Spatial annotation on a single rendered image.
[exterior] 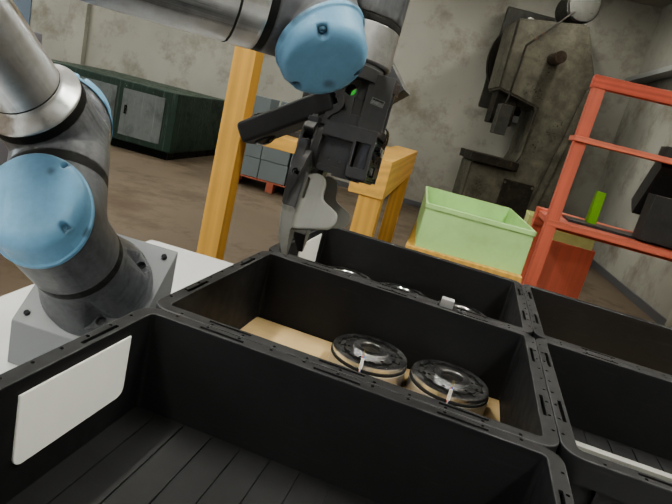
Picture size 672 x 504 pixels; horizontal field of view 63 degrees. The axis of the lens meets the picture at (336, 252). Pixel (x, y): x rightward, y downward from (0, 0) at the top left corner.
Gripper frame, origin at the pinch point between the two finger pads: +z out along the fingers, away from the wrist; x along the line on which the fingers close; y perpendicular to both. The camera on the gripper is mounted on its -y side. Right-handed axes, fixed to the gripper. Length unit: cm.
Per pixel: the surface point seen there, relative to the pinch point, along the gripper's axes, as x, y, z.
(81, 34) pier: 719, -627, -116
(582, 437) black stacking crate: 15.3, 40.6, 15.4
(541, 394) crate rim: -1.5, 30.5, 7.3
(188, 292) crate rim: -6.1, -7.6, 7.8
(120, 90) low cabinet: 554, -421, -40
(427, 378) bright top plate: 9.2, 19.5, 12.8
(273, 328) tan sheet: 15.4, -3.4, 15.2
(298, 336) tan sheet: 15.7, 0.5, 15.2
